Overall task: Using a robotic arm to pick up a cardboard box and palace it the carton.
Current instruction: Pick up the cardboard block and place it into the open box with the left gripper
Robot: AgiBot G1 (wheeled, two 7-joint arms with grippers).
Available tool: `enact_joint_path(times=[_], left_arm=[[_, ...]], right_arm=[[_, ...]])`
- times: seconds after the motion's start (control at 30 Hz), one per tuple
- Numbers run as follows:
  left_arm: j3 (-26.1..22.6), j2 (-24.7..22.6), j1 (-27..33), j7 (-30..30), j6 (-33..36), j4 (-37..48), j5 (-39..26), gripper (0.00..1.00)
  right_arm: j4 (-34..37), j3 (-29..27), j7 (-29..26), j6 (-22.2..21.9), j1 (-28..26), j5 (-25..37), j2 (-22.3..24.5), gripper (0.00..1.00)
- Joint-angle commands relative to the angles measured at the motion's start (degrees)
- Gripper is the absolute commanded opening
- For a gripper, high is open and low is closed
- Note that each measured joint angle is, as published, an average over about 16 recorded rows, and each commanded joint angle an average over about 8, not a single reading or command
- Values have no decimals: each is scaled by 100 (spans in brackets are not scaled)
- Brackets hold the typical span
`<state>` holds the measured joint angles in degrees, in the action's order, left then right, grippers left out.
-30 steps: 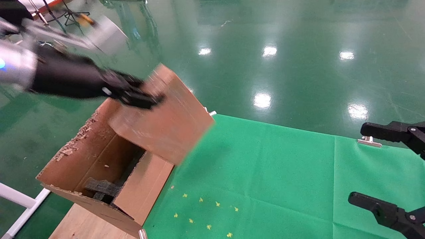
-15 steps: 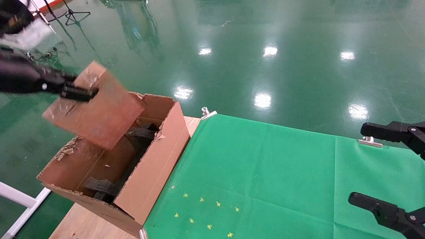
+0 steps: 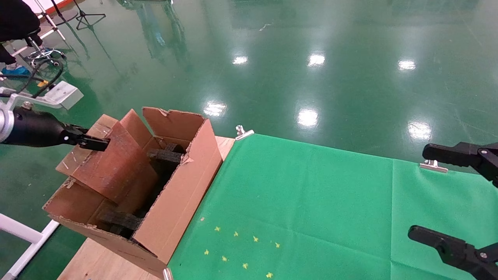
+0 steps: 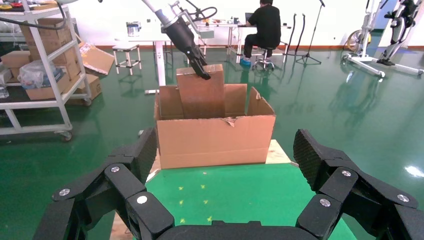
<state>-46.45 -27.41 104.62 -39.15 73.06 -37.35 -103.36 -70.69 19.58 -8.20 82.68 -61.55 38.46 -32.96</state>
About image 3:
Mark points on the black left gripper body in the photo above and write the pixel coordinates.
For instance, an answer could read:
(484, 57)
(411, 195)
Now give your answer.
(39, 130)

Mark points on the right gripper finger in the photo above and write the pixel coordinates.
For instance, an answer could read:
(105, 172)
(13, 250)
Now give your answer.
(455, 251)
(451, 154)

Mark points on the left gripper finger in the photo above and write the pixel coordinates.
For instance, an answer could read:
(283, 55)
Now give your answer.
(95, 144)
(79, 130)

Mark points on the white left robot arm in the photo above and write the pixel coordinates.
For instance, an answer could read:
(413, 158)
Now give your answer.
(4, 126)

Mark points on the large open cardboard carton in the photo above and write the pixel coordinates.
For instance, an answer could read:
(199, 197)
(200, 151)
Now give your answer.
(183, 194)

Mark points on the silver binder clip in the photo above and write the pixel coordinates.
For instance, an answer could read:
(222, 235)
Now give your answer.
(167, 274)
(242, 133)
(433, 167)

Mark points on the black stool with chrome base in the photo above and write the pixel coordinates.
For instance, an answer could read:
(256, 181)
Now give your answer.
(44, 53)

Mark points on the silver stand legs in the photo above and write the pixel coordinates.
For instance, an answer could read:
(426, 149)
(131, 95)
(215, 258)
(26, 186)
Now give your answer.
(54, 25)

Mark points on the person in black clothes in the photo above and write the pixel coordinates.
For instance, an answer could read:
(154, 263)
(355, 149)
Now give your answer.
(15, 19)

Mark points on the black tripod stand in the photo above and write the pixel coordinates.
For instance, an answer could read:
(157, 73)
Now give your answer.
(83, 15)

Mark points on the green table cloth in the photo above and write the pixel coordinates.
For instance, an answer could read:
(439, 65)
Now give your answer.
(330, 214)

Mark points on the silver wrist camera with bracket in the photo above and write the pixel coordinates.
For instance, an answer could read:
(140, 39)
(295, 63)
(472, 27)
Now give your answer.
(64, 93)

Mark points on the white metal frame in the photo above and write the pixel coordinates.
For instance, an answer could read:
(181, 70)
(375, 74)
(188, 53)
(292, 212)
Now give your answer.
(23, 233)

